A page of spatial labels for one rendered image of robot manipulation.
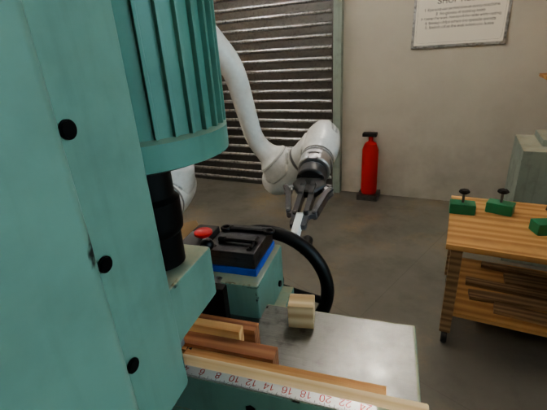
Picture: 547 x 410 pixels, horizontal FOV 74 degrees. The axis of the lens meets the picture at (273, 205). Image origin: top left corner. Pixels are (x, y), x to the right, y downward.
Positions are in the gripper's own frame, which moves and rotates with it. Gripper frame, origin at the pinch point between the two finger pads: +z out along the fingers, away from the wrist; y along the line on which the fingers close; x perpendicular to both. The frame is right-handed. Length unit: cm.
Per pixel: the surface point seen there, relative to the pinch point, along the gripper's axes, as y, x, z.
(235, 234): -5.7, -14.5, 16.3
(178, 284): -1.6, -28.8, 36.1
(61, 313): 6, -47, 49
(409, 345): 22.8, -8.2, 27.9
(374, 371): 18.4, -10.1, 33.2
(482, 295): 64, 98, -57
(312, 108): -51, 104, -246
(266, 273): 0.9, -11.7, 21.5
